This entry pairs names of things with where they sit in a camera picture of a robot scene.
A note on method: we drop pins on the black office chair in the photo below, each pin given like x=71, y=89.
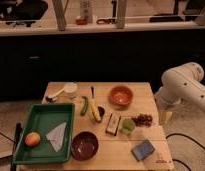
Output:
x=26, y=12

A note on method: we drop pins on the blue sponge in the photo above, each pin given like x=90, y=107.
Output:
x=142, y=150

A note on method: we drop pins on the red object on shelf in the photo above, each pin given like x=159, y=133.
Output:
x=81, y=21

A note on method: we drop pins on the green cup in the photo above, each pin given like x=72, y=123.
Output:
x=128, y=125

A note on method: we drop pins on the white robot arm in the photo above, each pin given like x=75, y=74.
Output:
x=182, y=83

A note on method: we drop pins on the orange peach fruit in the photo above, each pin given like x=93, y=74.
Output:
x=32, y=139

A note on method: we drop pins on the orange bowl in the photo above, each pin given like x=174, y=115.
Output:
x=121, y=95

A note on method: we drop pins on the white cup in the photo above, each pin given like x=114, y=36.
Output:
x=71, y=90

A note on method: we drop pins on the purple bowl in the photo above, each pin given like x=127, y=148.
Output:
x=84, y=146

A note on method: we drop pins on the green plastic tray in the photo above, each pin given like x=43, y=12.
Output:
x=42, y=118

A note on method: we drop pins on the pile of brown nuts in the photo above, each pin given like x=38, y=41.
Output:
x=143, y=120

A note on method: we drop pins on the black and white eraser block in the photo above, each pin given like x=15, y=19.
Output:
x=113, y=124

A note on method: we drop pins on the small black dish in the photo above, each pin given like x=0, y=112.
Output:
x=101, y=111

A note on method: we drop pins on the black handled knife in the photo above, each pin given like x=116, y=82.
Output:
x=92, y=92

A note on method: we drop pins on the white folded cloth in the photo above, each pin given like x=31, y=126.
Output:
x=56, y=135

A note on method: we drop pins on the green cucumber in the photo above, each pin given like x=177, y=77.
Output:
x=85, y=106

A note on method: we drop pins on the yellow banana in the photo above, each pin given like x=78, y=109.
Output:
x=95, y=110

